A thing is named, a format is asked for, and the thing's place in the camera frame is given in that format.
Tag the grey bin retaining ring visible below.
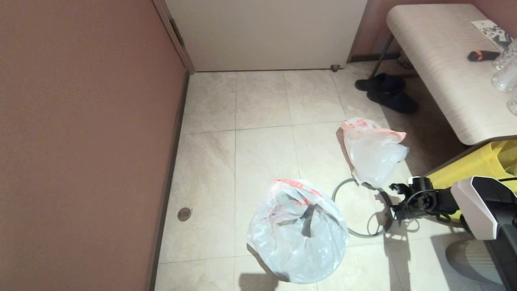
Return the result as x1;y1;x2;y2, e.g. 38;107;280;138
332;178;395;239

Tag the yellow fabric bag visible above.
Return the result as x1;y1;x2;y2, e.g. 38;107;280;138
426;139;517;222

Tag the beige ribbed round stool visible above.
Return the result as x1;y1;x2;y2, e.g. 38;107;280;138
446;238;503;286

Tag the dark blue slipper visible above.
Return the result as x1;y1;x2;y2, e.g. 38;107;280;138
366;90;420;114
355;73;406;92

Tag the beige wood-grain table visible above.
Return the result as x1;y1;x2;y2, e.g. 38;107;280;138
370;4;517;146

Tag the black-and-white printed paper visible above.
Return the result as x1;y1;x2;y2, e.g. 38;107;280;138
471;20;514;52

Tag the white door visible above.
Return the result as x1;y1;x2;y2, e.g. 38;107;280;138
165;0;368;72

